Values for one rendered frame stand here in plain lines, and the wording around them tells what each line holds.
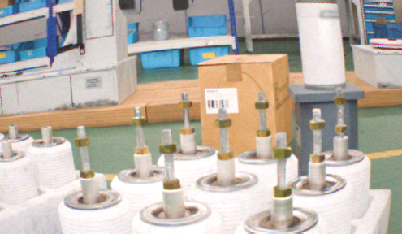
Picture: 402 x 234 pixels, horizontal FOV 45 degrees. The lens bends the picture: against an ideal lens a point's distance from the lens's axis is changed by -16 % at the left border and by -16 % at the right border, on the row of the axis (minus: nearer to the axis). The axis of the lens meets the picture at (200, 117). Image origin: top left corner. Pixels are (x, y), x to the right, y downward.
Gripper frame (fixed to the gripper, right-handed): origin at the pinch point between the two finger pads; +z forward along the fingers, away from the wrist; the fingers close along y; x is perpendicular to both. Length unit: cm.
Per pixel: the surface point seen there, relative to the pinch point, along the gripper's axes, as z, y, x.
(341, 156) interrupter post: 21.4, -24.9, 6.2
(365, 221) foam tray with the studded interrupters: 29.1, -21.4, 12.8
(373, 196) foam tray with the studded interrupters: 29.2, -31.4, 9.1
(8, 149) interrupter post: 20.5, -0.2, -43.2
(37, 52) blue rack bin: 16, -232, -445
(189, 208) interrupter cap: 21.8, -1.8, 0.2
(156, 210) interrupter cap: 21.8, 0.9, -2.1
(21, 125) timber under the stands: 44, -80, -198
